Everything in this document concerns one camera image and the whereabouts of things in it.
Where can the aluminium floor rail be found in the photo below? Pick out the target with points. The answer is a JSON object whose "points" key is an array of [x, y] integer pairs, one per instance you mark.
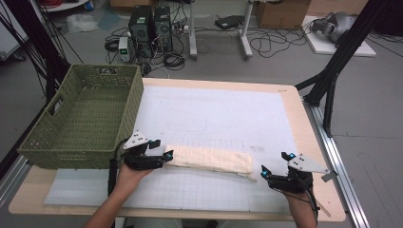
{"points": [[340, 152], [12, 180]]}

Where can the white floor board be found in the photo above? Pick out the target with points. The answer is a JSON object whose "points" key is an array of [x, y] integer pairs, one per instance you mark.
{"points": [[361, 49]]}

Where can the small grey tape piece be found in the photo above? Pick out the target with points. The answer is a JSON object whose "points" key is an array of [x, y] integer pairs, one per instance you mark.
{"points": [[330, 176]]}

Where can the black flat device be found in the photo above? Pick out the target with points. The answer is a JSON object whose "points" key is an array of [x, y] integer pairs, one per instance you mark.
{"points": [[228, 22]]}

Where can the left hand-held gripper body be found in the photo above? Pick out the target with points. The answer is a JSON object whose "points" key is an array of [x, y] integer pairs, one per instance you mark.
{"points": [[142, 161]]}

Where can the person's right hand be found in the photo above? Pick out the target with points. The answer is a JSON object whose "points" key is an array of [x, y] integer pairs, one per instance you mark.
{"points": [[299, 199]]}

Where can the white foam mat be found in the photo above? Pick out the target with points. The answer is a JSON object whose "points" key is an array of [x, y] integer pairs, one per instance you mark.
{"points": [[221, 107]]}

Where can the small white power supply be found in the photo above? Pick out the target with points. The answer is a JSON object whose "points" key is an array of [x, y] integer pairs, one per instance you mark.
{"points": [[124, 49]]}

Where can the person's left hand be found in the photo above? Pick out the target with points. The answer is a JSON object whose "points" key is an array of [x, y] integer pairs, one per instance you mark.
{"points": [[128, 182]]}

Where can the white metal stand leg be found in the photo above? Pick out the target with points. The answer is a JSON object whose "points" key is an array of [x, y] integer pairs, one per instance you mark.
{"points": [[245, 34], [192, 31]]}

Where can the black computer tower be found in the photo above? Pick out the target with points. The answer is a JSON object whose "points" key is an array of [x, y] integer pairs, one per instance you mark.
{"points": [[163, 28], [141, 30]]}

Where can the clear plastic bag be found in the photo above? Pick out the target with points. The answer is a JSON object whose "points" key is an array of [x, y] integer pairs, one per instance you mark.
{"points": [[81, 22]]}

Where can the large cardboard box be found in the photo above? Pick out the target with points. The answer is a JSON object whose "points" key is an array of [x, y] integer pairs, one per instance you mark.
{"points": [[282, 14]]}

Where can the cream egg print cloth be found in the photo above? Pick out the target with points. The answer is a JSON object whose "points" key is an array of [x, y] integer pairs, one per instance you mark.
{"points": [[209, 160]]}

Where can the black metal frame stand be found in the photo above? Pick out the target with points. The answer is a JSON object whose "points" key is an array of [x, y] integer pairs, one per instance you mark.
{"points": [[335, 66]]}

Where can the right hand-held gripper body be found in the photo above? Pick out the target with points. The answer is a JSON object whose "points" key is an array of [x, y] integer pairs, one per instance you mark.
{"points": [[291, 183]]}

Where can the green woven basket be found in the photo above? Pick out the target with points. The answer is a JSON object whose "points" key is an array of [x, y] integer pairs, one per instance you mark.
{"points": [[85, 126]]}

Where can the grey headset device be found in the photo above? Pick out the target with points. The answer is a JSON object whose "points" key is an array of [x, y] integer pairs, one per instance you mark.
{"points": [[335, 25]]}

